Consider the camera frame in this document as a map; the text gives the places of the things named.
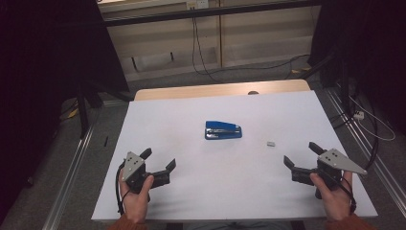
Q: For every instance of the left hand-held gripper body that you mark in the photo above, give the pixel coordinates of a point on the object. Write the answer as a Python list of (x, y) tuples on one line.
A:
[(132, 164)]

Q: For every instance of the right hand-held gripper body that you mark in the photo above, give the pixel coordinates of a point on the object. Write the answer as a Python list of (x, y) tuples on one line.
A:
[(335, 159)]

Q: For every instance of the blue stapler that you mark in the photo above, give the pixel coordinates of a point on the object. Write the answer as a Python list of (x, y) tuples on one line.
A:
[(222, 130)]

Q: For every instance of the person's left hand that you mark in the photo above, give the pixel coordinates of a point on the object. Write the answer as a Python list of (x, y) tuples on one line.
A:
[(135, 204)]

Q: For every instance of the person's right hand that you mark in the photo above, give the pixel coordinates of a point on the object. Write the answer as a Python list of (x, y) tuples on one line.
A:
[(335, 202)]

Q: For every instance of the small black floor item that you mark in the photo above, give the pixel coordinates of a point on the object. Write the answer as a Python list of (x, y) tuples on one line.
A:
[(105, 141)]

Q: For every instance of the white table sheet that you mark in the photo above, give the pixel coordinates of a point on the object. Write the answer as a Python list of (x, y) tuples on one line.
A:
[(207, 185)]

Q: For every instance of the white power adapter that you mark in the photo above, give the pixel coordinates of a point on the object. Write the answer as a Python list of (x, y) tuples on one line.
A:
[(358, 115)]

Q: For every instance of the black metal stand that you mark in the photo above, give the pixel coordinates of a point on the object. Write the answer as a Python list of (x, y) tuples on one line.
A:
[(343, 80), (83, 115)]

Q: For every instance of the wooden table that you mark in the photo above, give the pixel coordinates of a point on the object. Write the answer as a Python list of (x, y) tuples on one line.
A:
[(191, 92)]

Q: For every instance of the yellow floor tape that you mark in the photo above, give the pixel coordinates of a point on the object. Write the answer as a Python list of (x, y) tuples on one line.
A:
[(73, 113)]

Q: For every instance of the black curtain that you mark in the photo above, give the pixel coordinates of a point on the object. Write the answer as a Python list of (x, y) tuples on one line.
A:
[(38, 80), (376, 48)]

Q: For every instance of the beige cabinet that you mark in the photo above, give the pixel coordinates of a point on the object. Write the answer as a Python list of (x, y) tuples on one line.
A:
[(255, 41)]

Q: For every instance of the black horizontal bar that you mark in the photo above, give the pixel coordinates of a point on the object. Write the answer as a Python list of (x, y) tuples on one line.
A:
[(204, 13)]

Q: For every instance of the aluminium floor rail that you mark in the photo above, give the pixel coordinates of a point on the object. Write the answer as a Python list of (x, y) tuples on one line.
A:
[(68, 179), (387, 179)]

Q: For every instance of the white wall socket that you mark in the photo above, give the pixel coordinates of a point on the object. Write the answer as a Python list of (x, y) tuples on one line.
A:
[(198, 4)]

